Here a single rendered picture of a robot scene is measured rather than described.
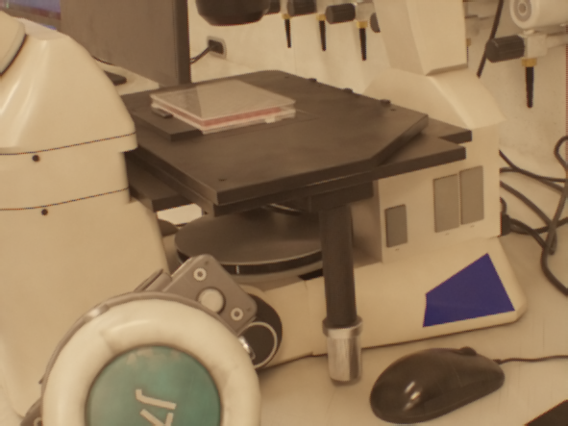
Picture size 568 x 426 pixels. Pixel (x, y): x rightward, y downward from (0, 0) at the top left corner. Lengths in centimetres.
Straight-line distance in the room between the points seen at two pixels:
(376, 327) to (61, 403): 53
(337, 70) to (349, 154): 117
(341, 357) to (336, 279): 7
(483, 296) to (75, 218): 37
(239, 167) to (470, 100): 29
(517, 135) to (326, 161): 78
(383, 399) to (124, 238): 23
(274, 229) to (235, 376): 55
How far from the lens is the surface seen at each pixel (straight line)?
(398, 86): 98
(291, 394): 82
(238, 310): 56
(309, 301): 85
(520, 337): 90
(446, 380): 77
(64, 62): 73
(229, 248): 88
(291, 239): 89
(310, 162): 70
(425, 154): 74
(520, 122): 144
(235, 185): 66
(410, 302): 87
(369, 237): 88
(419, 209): 88
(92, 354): 37
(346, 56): 184
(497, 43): 127
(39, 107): 73
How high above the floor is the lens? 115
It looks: 18 degrees down
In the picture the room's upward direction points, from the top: 5 degrees counter-clockwise
